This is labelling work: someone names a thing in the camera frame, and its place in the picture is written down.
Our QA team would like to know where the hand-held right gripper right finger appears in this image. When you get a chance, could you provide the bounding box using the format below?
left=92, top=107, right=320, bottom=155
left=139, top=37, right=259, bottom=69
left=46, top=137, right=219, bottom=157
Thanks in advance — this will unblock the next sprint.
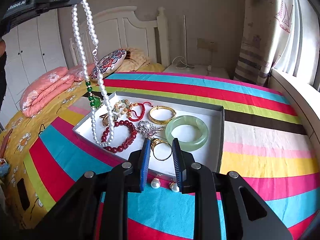
left=172, top=138, right=293, bottom=240

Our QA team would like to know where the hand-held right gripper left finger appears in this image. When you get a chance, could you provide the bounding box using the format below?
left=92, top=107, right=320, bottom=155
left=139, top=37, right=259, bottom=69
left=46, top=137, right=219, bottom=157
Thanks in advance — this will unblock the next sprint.
left=35, top=137, right=152, bottom=240

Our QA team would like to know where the white jewelry tray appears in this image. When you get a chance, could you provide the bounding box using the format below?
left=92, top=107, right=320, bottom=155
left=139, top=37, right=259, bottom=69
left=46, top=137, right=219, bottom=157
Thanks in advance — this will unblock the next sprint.
left=72, top=91, right=225, bottom=181

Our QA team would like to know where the thin gold ornate bangle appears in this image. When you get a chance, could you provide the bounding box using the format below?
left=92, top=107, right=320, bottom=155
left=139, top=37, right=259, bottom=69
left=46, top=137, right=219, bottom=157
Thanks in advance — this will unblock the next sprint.
left=150, top=138, right=173, bottom=161

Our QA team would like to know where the pearl necklace with green pendant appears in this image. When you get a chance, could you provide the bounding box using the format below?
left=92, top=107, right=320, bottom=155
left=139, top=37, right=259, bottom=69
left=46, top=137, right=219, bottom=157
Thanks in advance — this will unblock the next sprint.
left=71, top=0, right=116, bottom=148

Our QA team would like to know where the silver flower brooch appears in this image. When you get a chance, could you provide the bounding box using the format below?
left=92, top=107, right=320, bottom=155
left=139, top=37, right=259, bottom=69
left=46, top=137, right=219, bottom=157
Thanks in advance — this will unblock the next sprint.
left=137, top=120, right=166, bottom=139

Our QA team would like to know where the green jade bangle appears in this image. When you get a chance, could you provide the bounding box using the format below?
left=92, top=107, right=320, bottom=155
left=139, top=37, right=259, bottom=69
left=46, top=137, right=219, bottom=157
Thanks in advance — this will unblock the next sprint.
left=165, top=115, right=209, bottom=152

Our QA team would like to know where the wide gold bangle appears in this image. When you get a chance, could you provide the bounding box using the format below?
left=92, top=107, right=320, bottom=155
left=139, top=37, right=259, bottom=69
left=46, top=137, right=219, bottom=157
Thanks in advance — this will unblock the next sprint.
left=149, top=105, right=176, bottom=126

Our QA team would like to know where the dark red bead bracelet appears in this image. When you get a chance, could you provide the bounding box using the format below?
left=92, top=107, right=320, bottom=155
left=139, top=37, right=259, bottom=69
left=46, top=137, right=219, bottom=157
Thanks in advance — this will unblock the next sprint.
left=101, top=120, right=138, bottom=153

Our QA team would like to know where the red string bracelet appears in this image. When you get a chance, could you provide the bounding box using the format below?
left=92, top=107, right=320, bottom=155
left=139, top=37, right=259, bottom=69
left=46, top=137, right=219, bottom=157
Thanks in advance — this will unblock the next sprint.
left=127, top=101, right=154, bottom=122

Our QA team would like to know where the gold oval ring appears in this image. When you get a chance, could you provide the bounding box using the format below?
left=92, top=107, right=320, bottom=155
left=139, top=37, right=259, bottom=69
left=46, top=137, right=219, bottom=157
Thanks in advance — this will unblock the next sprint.
left=99, top=112, right=120, bottom=128

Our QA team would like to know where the white wardrobe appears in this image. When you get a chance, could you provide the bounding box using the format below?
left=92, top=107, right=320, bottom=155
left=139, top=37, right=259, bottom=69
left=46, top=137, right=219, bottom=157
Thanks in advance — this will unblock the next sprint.
left=0, top=5, right=68, bottom=127

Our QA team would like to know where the white wooden headboard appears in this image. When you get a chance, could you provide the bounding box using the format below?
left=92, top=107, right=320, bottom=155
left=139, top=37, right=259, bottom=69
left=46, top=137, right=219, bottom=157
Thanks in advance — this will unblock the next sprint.
left=69, top=6, right=169, bottom=67

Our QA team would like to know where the striped multicolour blanket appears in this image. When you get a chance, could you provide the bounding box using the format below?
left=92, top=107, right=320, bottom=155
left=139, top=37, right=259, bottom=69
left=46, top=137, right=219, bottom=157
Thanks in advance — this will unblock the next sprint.
left=24, top=72, right=320, bottom=240

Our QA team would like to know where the round embroidered cushion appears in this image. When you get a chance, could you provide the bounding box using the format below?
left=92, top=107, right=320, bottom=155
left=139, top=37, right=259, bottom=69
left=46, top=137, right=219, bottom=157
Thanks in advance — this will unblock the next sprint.
left=90, top=49, right=128, bottom=82

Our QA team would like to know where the pink folded quilt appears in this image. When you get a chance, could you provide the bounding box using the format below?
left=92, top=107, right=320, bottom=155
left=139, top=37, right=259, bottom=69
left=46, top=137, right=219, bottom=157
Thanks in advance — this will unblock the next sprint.
left=20, top=63, right=96, bottom=118

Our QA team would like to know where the white nightstand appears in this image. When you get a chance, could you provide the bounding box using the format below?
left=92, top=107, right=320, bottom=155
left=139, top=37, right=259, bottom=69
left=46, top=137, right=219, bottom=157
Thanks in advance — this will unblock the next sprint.
left=162, top=63, right=231, bottom=80

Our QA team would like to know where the peach floral quilt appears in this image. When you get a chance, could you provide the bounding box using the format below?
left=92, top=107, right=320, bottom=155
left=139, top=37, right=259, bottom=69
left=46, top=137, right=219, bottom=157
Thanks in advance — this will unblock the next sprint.
left=117, top=47, right=152, bottom=73

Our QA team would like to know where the yellow floral quilt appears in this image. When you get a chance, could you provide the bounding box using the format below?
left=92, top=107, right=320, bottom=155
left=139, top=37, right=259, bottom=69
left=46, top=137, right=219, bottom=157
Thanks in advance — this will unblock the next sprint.
left=0, top=62, right=165, bottom=214

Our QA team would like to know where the white thin pole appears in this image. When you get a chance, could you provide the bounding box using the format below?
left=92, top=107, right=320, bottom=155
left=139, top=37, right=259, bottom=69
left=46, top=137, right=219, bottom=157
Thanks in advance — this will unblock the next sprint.
left=183, top=15, right=188, bottom=67

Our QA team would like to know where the white window sill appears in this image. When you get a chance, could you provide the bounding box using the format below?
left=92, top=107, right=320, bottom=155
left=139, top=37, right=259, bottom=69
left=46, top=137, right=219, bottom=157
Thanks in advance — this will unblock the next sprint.
left=269, top=67, right=320, bottom=147

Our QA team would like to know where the blue patterned cloth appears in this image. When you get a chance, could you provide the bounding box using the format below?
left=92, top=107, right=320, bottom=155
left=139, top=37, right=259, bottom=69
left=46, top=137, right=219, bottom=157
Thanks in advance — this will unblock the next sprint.
left=0, top=158, right=11, bottom=179

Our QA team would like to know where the striped printed curtain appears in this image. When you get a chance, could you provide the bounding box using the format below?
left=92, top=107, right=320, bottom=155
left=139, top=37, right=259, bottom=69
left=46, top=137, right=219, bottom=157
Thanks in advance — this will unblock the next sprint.
left=233, top=0, right=320, bottom=88

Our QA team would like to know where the window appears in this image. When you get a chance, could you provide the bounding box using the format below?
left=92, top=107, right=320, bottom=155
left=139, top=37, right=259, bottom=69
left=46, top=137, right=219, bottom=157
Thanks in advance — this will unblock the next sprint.
left=295, top=0, right=320, bottom=91

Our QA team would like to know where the multicolour stone bead bracelet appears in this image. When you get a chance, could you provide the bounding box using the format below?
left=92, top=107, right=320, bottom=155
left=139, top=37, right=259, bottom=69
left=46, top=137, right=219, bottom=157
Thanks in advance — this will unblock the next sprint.
left=112, top=99, right=132, bottom=114

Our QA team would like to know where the white cable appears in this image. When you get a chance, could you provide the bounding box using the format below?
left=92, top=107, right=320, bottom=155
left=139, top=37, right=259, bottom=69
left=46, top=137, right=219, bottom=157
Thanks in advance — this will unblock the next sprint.
left=172, top=56, right=196, bottom=69

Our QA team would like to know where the wall socket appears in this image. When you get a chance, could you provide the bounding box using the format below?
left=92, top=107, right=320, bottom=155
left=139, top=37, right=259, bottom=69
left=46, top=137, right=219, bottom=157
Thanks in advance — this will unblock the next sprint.
left=197, top=38, right=219, bottom=52

